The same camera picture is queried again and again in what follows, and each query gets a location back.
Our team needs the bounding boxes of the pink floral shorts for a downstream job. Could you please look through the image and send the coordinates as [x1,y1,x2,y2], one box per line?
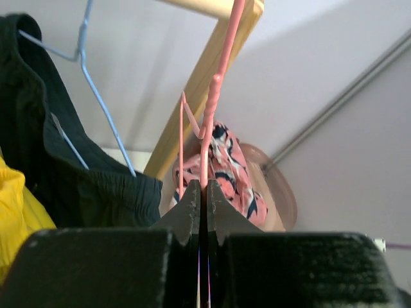
[168,121,269,227]

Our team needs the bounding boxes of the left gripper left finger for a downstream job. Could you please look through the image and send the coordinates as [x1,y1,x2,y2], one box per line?
[1,181,200,307]

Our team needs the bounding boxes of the pink translucent plastic basin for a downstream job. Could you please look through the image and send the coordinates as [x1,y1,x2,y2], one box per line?
[152,144,297,243]

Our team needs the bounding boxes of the yellow shorts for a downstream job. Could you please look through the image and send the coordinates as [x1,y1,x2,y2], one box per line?
[0,159,56,282]

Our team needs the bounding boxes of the dark navy shorts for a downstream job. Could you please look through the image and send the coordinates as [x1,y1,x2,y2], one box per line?
[1,13,162,227]

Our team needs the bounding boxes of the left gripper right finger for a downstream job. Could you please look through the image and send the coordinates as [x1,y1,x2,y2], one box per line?
[207,180,410,307]

